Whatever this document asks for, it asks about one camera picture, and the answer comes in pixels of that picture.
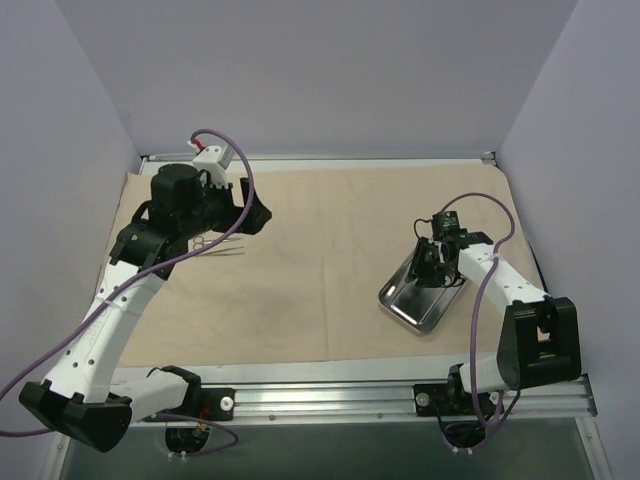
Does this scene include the steel surgical scissors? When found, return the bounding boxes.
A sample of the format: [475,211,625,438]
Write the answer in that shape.
[192,235,244,251]

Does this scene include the metal instrument tray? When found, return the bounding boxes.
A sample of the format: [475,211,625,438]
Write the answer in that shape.
[378,254,465,336]

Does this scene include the beige cloth wrap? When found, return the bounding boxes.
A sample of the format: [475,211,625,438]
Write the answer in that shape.
[120,164,539,367]

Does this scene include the steel tweezers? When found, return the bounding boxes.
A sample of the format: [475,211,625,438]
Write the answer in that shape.
[199,247,244,257]

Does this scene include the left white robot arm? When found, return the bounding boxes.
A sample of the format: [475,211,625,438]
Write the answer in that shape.
[19,164,272,452]

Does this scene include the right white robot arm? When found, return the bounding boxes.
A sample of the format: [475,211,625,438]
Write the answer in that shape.
[407,211,582,413]

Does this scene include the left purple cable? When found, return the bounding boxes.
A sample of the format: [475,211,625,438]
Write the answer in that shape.
[0,128,260,457]

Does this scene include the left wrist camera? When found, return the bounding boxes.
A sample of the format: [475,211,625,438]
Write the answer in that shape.
[188,140,234,188]

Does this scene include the back aluminium rail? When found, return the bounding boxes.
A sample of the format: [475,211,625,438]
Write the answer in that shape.
[141,153,195,162]

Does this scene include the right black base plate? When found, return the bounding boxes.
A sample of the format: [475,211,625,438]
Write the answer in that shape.
[412,383,476,417]

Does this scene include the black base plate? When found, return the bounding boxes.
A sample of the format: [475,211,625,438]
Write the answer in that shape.
[190,387,236,422]
[412,383,476,417]

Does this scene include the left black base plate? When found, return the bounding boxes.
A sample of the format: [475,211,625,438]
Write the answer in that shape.
[190,387,236,422]

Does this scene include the front aluminium rail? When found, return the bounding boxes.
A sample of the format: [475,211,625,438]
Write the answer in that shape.
[203,377,596,424]

